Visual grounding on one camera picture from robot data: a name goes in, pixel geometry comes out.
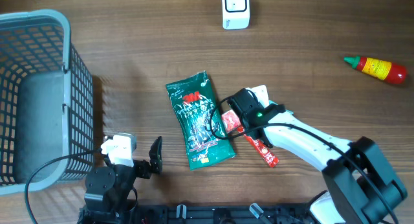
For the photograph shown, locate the green 3M gloves packet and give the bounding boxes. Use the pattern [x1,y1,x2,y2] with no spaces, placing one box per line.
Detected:
[166,72,236,170]

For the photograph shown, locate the white barcode scanner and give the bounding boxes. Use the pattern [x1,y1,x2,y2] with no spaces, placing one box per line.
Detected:
[222,0,250,30]

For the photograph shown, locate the small red patterned box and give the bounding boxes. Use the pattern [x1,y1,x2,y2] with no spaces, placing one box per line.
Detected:
[221,110,243,133]

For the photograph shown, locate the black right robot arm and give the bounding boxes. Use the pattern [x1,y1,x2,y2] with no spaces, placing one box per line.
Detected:
[227,85,408,223]

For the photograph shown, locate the grey plastic shopping basket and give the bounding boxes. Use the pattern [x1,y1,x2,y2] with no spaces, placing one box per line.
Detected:
[1,9,94,196]

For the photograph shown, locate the red stick sachet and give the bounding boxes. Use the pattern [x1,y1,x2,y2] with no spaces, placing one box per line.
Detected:
[243,134,279,168]

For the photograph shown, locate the red yellow sauce bottle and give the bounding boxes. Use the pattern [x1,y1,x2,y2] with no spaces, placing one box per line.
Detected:
[344,56,408,85]

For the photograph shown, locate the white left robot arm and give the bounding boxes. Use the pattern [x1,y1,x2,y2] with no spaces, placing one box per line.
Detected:
[77,133,162,224]

